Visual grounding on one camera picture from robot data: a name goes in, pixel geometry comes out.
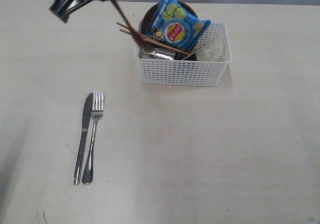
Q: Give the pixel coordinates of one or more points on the lower wooden chopstick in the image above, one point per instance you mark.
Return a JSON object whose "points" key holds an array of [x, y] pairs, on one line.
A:
{"points": [[146, 42]]}

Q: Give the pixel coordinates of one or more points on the blue chips bag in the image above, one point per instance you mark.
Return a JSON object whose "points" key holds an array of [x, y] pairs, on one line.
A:
{"points": [[173, 25]]}

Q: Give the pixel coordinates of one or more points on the silver metal fork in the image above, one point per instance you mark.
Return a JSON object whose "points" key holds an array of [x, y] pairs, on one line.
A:
{"points": [[98, 105]]}

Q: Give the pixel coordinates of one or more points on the white ceramic bowl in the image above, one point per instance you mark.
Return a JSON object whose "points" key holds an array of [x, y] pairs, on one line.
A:
{"points": [[211, 51]]}

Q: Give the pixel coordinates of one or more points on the silver table knife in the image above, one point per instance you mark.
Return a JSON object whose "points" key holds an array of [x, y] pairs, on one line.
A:
{"points": [[86, 116]]}

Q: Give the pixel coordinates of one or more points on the white perforated plastic basket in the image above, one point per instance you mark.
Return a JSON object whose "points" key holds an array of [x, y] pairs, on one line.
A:
{"points": [[185, 72]]}

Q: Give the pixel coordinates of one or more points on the brown wooden plate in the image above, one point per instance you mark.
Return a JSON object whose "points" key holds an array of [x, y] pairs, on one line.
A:
{"points": [[150, 13]]}

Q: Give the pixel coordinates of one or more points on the upper wooden chopstick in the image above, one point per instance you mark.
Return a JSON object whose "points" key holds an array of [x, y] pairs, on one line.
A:
{"points": [[126, 29]]}

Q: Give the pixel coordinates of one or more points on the wooden chopstick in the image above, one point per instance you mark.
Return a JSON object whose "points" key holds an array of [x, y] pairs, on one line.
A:
{"points": [[146, 42], [126, 29]]}

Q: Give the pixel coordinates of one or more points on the red-brown wooden spoon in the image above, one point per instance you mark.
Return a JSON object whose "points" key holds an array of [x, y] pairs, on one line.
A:
{"points": [[127, 24]]}

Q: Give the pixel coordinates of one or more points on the silver foil packet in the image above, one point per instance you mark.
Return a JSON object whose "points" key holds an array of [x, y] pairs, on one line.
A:
{"points": [[157, 53]]}

